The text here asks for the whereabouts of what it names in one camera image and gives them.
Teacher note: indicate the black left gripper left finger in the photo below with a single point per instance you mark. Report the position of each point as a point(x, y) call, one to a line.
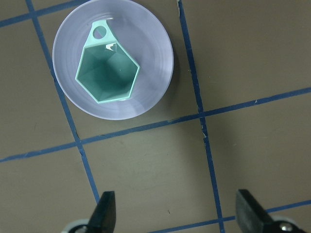
point(103, 219)

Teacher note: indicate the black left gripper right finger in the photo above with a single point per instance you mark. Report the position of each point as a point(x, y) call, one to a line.
point(252, 218)

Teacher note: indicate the mint green hexagonal cup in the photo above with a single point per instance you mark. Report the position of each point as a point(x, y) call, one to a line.
point(106, 71)

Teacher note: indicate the lavender plastic plate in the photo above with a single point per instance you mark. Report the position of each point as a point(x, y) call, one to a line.
point(139, 32)

